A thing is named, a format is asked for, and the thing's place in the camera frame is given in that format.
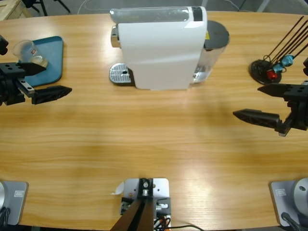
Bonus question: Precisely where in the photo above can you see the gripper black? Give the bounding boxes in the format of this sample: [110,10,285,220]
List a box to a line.
[232,80,308,137]
[0,62,73,106]

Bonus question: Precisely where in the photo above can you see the clear glass cup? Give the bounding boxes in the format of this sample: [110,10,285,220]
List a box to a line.
[12,40,50,68]

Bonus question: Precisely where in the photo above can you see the white capsule coffee machine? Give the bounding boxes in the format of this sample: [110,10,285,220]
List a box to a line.
[109,6,208,91]

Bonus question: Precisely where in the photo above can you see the teal plastic tray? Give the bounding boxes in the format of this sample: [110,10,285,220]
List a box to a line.
[18,36,64,88]

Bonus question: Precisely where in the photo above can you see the black capsule holder with rods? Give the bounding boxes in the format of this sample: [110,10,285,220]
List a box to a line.
[249,15,308,86]

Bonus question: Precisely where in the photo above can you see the black tripod legs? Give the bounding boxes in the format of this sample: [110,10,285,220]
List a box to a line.
[23,0,72,16]

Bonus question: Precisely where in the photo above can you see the metal drip tray grille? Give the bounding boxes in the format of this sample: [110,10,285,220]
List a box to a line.
[109,62,135,87]

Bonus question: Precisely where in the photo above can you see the clear water tank dark lid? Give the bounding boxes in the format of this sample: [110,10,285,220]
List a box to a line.
[191,20,231,85]

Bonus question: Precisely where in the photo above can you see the grey metal leg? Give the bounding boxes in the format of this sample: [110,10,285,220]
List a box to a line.
[258,0,270,13]

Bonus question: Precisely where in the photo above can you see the white tape tab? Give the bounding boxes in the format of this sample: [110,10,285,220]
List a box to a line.
[111,181,125,196]

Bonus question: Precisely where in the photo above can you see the white cable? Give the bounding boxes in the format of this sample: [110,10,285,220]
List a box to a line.
[77,0,114,14]

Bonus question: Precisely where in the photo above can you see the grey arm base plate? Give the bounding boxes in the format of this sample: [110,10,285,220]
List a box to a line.
[269,177,308,227]
[0,180,29,226]

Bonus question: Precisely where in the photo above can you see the black base cable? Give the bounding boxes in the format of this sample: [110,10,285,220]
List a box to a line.
[281,212,301,231]
[0,207,12,227]

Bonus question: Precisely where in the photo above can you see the white mount block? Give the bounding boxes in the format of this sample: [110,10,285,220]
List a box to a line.
[120,177,172,228]

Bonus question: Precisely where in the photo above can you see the black cable by mount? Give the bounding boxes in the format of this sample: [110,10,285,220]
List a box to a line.
[168,224,205,231]

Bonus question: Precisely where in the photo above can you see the orange cable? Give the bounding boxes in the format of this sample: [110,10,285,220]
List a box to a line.
[154,215,171,228]

